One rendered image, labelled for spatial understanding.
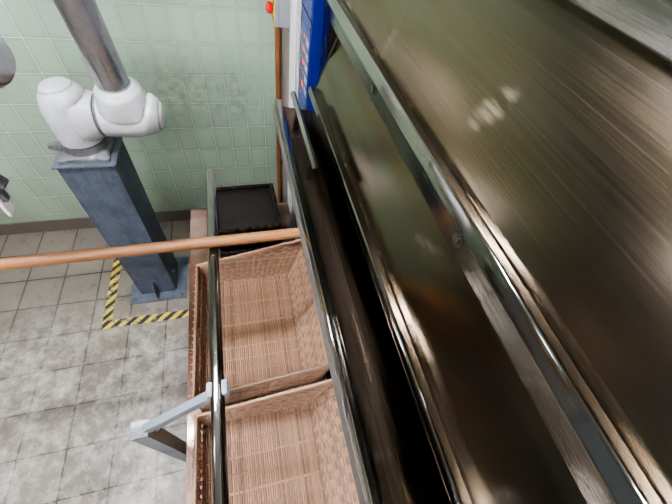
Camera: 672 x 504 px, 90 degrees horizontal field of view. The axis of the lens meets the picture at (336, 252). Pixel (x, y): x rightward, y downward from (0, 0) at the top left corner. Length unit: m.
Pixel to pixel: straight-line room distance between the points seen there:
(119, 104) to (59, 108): 0.20
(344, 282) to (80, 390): 1.83
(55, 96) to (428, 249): 1.35
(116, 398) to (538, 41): 2.15
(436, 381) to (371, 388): 0.11
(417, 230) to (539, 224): 0.26
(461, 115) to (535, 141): 0.10
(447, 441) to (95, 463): 1.83
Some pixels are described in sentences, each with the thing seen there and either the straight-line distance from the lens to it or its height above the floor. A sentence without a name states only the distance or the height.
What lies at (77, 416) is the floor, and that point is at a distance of 2.24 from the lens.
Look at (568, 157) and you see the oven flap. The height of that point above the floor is 1.81.
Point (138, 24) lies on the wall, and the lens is 1.99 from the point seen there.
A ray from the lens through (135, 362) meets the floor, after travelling 2.22.
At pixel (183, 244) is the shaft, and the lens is 0.99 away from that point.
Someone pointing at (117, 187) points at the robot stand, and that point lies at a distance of 1.71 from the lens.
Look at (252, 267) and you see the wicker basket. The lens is 1.55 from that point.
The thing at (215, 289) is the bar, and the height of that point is 1.17.
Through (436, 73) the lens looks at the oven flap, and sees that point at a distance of 0.48.
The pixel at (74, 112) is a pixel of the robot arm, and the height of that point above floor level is 1.21.
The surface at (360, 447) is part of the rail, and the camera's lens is 0.53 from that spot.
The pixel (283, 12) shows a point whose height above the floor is 1.46.
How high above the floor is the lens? 1.96
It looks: 53 degrees down
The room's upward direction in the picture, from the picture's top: 12 degrees clockwise
